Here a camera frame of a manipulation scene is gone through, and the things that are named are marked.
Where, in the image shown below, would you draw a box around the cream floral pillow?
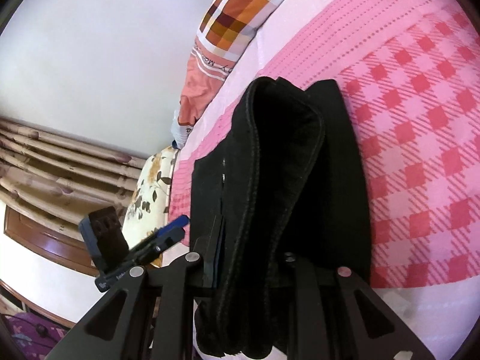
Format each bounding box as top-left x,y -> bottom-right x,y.
122,146 -> 178,249

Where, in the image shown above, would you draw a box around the purple patterned cloth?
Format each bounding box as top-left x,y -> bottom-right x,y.
1,312 -> 68,359

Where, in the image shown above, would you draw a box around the orange plaid bolster pillow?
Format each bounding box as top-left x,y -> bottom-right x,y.
171,0 -> 284,150

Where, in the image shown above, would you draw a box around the black denim pants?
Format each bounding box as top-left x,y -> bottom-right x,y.
190,77 -> 372,359

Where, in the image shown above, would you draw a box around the pink checked bed sheet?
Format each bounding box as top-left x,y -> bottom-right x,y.
169,0 -> 479,359

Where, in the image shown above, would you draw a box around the beige floral curtain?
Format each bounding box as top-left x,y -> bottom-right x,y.
1,119 -> 146,240

